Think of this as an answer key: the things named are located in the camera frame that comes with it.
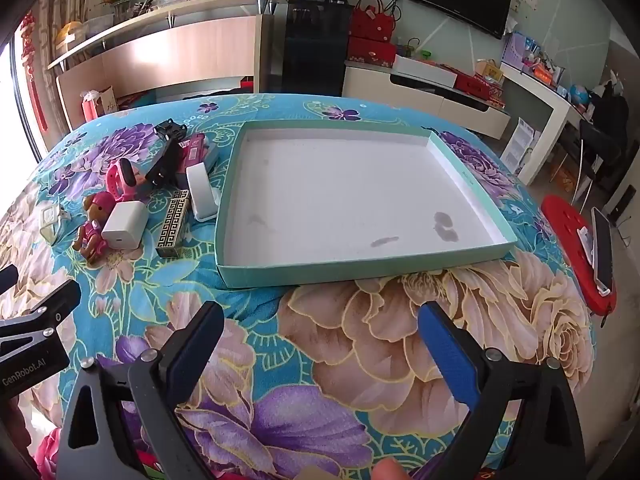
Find brown paper bag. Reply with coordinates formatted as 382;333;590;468
82;85;117;122

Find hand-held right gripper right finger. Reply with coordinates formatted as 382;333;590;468
417;301;586;480

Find white flat box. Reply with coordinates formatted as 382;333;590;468
392;55;458;88

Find gold patterned lighter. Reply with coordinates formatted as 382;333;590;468
155;190;192;259

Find black smartphone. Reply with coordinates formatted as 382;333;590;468
591;206;615;295

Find red gift box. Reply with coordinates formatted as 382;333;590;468
346;36;398;67

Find cream television stand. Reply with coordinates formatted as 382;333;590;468
342;60;512;141

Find pink package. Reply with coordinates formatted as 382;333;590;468
175;133;208;176

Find white printed carton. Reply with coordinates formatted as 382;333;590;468
500;117;541;171

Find white desk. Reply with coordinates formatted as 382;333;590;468
500;60;596;186

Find black tall cabinet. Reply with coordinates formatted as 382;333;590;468
282;0;351;98

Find person's right hand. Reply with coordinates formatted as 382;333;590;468
372;458;416;480

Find pink wrist watch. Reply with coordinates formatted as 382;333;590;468
104;158;147;203

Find red round stool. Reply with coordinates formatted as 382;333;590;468
541;195;618;317

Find white charger plug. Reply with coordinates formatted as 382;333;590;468
101;201;149;251

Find black power adapter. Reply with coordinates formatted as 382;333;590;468
144;137;183;188

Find teal shallow cardboard tray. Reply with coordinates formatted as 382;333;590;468
216;121;518;289

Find wooden shelf unit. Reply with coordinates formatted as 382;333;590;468
46;0;288;131

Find red handbag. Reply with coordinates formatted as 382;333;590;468
351;0;396;43

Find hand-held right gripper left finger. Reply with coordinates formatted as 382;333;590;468
56;301;226;480

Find brown dog toy figure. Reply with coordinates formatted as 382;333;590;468
71;191;117;263

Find white phone stand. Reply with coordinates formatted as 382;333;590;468
186;163;221;222

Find red flat boxes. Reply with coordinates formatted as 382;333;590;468
454;72;506;106

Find black chair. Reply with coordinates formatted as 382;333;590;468
570;85;631;211

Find red hanging ornament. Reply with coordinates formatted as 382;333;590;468
20;10;48;133

